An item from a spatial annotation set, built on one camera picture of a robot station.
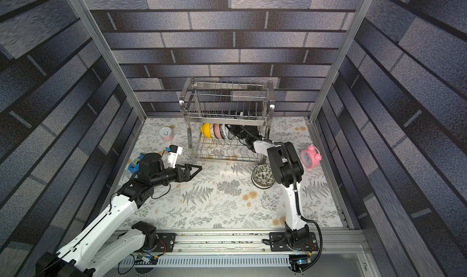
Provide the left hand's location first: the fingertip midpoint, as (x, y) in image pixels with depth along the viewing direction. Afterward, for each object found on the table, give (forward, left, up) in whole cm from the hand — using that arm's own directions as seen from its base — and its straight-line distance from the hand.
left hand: (196, 168), depth 74 cm
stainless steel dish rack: (+18, -10, +13) cm, 24 cm away
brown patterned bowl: (+29, -3, -8) cm, 30 cm away
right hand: (+32, -9, -6) cm, 34 cm away
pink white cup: (+30, +24, -14) cm, 41 cm away
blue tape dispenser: (+9, +37, -16) cm, 41 cm away
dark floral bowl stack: (+4, -30, -15) cm, 34 cm away
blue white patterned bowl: (+27, -9, -8) cm, 30 cm away
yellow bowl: (+31, +1, -10) cm, 32 cm away
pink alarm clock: (+13, -54, -10) cm, 57 cm away
